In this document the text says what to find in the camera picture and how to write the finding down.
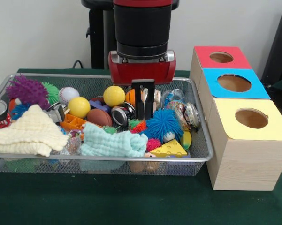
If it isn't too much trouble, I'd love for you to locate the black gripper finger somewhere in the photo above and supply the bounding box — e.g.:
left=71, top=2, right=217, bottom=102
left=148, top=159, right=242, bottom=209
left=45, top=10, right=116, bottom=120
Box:
left=131, top=79, right=145, bottom=120
left=143, top=79, right=155, bottom=119

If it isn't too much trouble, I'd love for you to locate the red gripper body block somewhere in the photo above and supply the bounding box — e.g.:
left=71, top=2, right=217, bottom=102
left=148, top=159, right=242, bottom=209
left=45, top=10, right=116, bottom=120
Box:
left=107, top=49, right=176, bottom=86

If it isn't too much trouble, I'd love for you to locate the shallow metal mesh bin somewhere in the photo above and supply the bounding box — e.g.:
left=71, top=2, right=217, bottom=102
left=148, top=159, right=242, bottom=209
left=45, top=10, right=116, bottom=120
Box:
left=0, top=73, right=213, bottom=177

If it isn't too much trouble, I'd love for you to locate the orange mini basketball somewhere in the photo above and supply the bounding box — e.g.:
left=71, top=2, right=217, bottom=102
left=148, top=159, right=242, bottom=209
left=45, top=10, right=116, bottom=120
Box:
left=125, top=89, right=137, bottom=106

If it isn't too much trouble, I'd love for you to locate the blue spiky rubber ball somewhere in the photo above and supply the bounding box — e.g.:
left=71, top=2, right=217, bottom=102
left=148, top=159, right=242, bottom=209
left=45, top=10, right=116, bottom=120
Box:
left=145, top=108, right=184, bottom=143

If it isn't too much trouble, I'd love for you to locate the yellow ball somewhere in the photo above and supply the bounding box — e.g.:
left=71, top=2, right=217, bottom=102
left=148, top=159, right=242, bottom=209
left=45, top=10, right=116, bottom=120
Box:
left=67, top=96, right=91, bottom=119
left=103, top=85, right=126, bottom=108

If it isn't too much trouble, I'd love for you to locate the brown mini football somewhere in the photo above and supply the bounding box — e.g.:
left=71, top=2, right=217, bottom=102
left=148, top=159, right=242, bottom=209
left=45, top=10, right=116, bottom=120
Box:
left=86, top=108, right=113, bottom=127

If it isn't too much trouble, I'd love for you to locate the yellow cheese wedge toy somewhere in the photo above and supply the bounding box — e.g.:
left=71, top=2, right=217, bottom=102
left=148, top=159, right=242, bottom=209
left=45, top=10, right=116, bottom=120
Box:
left=150, top=139, right=188, bottom=158

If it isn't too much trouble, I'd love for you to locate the mint knitted cloth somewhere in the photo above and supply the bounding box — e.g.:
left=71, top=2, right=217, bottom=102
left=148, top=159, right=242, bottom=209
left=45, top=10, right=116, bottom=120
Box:
left=80, top=123, right=149, bottom=157

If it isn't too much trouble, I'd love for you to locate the white mini baseball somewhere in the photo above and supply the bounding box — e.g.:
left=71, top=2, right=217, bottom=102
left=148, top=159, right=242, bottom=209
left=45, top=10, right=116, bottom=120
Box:
left=58, top=87, right=80, bottom=105

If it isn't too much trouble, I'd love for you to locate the dark green table cloth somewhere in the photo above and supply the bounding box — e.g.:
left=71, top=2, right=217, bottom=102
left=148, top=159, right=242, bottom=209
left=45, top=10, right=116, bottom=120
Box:
left=0, top=68, right=282, bottom=225

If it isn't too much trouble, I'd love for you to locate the cream knitted cloth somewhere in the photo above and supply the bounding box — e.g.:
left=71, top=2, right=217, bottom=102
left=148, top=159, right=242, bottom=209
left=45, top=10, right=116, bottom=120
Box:
left=0, top=104, right=69, bottom=158

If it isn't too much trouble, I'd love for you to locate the purple spiky monster toy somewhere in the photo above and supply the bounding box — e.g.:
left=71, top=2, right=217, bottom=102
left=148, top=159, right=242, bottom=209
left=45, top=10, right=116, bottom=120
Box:
left=6, top=75, right=50, bottom=111

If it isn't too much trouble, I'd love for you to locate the green cloth side table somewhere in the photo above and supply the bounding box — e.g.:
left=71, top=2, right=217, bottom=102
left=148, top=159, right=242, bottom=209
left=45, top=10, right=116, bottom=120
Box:
left=271, top=75, right=282, bottom=94

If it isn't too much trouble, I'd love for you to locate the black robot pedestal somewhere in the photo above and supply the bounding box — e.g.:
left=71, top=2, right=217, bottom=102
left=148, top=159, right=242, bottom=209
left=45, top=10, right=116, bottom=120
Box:
left=81, top=0, right=180, bottom=70

